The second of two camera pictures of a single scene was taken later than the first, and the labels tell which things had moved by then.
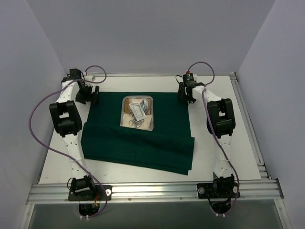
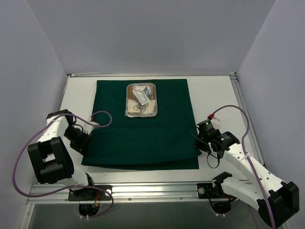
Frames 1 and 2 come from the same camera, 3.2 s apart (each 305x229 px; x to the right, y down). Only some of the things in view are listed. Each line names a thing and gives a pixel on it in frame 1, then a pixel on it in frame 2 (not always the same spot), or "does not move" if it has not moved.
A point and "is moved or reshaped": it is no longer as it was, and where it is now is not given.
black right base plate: x=211 y=191 does not move
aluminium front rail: x=146 y=192 does not move
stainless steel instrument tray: x=137 y=112 → x=141 y=100
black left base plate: x=98 y=192 does not move
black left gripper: x=88 y=92 → x=81 y=145
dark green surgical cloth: x=167 y=147 is moved or reshaped
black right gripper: x=185 y=91 → x=200 y=145
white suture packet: x=138 y=112 → x=141 y=97
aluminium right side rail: x=249 y=126 does not move
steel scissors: x=137 y=122 → x=142 y=108
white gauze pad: x=128 y=119 → x=137 y=109
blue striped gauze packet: x=145 y=104 → x=147 y=90
